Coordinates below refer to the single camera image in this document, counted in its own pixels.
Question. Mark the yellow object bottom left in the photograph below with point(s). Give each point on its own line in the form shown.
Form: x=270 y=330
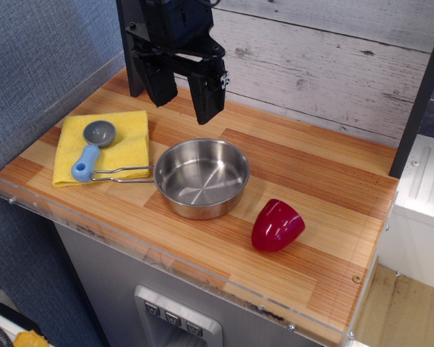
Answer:
x=30 y=339

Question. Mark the grey toy fridge cabinet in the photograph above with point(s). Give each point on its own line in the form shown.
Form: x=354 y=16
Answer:
x=109 y=278

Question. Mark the black left vertical post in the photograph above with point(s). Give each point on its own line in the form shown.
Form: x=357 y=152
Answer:
x=129 y=11

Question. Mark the clear acrylic guard rail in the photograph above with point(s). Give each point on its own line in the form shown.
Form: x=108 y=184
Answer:
x=301 y=149

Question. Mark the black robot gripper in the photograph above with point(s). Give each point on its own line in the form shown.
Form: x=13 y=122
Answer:
x=175 y=39

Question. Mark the black vertical post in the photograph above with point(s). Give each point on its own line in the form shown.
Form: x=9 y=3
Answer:
x=414 y=121
x=129 y=11

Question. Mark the black right vertical post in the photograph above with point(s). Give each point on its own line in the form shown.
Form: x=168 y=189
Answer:
x=414 y=121

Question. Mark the blue handled grey spoon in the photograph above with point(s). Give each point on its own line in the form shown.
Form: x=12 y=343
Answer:
x=98 y=134

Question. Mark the stainless steel pot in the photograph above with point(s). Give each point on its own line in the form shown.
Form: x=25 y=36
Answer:
x=199 y=179

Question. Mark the white plastic appliance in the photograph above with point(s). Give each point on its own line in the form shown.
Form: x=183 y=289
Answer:
x=407 y=242

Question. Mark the yellow folded cloth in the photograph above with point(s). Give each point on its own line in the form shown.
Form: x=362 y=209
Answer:
x=129 y=148

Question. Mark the silver dispenser button panel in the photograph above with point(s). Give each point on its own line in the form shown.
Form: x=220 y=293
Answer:
x=167 y=322

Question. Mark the red plastic strawberry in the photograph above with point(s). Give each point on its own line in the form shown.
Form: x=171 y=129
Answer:
x=276 y=227

